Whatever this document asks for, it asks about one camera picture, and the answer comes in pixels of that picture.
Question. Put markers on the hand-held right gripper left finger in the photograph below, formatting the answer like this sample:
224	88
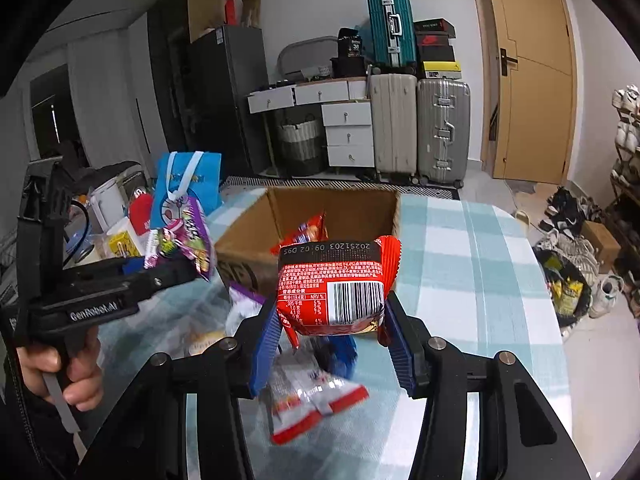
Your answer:
265	355

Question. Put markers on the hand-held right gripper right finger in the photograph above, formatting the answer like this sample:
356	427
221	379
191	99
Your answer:
402	355

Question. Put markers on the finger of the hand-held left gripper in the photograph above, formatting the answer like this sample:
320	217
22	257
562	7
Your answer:
165	275
132	266

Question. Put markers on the purple green candy packet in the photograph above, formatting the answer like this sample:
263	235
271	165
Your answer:
192	240

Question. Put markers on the clear cookie packet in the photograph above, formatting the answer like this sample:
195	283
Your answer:
207	342

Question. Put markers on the blue snack packet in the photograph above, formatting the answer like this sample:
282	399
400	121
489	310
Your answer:
340	355

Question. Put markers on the red white snack packet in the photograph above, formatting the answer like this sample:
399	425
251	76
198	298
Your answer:
300	410

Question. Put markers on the small red snack packet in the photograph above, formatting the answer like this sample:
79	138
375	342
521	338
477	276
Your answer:
330	305

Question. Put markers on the brown cardboard box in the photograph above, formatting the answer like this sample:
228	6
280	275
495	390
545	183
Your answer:
245	240

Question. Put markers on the red chips bag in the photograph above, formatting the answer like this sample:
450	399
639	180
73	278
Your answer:
307	232

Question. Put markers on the person's left hand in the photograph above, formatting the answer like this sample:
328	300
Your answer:
80	380

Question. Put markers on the yellow drink carton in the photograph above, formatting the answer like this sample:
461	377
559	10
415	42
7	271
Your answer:
122	247

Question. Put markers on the red pouch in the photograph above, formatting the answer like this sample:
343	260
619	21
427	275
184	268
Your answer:
141	212

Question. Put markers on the white kettle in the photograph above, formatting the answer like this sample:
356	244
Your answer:
107	205

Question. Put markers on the blue cartoon tote bag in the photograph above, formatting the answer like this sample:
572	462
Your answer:
205	180

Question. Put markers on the black trash bag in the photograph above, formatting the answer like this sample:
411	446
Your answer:
565	290

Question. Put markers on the dark grey refrigerator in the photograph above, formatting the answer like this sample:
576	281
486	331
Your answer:
230	110

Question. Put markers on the dark tall cabinet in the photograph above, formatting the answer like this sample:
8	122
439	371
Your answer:
167	85

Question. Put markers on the woven laundry basket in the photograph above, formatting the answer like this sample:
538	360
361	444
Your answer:
300	145

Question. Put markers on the pile of loose shoes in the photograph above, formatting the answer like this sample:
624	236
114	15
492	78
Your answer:
570	220

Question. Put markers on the small plain cardboard box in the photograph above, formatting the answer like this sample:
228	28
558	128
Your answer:
600	245

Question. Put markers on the silver suitcase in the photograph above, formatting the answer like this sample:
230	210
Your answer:
442	130

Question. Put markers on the beige suitcase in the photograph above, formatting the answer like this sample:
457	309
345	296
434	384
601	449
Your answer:
395	125

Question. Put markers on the white dresser with drawers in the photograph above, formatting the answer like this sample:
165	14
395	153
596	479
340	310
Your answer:
347	112

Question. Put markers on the flat cardboard box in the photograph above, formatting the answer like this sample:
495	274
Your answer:
205	7

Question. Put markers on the red paper bag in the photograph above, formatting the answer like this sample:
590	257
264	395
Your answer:
231	12

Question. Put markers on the wooden shoe rack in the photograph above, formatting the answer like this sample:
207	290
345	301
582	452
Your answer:
625	195

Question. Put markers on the brown paper bag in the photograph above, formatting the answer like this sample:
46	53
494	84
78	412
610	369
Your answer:
251	12

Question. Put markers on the black storage box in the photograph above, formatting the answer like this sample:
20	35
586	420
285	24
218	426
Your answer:
350	66

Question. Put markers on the yellow white shoebox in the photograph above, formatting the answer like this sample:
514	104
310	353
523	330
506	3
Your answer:
440	71

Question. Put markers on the wooden door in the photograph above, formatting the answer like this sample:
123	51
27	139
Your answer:
535	85

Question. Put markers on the plain black shoebox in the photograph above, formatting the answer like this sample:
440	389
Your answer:
435	55

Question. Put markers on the teal suitcase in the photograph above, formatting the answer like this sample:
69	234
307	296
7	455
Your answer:
382	30

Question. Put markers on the black shoebox with red stripe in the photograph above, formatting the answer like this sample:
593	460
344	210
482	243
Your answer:
434	26

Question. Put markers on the arched grey mirror frame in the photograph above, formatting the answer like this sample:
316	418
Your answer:
312	40

